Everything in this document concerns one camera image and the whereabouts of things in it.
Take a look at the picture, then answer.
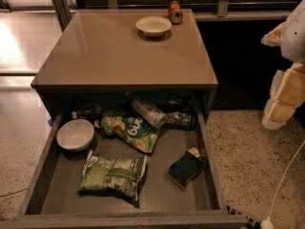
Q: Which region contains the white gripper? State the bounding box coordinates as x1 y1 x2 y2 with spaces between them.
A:
261 0 305 130

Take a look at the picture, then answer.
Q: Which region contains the green jalapeno chip bag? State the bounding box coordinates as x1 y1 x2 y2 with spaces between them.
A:
78 151 147 201

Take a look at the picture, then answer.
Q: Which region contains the dark crumpled bag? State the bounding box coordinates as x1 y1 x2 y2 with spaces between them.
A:
166 112 194 128

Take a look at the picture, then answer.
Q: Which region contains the white bowl on counter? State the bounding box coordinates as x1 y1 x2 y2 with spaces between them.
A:
135 16 172 37

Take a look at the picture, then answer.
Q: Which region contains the green snack bag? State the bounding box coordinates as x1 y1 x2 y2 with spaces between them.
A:
100 109 159 154

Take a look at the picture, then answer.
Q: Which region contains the open grey drawer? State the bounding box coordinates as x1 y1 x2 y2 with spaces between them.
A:
1 110 246 229

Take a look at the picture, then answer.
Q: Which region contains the grey cabinet counter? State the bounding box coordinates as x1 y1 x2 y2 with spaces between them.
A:
31 9 217 115

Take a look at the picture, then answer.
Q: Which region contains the dark bottle in drawer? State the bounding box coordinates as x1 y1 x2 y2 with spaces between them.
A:
70 97 101 121

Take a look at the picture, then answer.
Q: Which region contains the white bowl in drawer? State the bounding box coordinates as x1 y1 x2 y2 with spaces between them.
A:
56 119 94 152

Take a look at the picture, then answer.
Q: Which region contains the orange soda can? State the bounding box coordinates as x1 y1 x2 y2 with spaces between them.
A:
168 1 183 24

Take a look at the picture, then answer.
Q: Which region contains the clear plastic water bottle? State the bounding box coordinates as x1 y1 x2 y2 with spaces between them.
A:
132 99 167 129

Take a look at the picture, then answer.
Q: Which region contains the dark green sponge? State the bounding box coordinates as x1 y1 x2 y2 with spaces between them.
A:
168 147 203 191

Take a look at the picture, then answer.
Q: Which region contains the white cable with plug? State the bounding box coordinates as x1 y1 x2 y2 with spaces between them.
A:
260 139 305 229

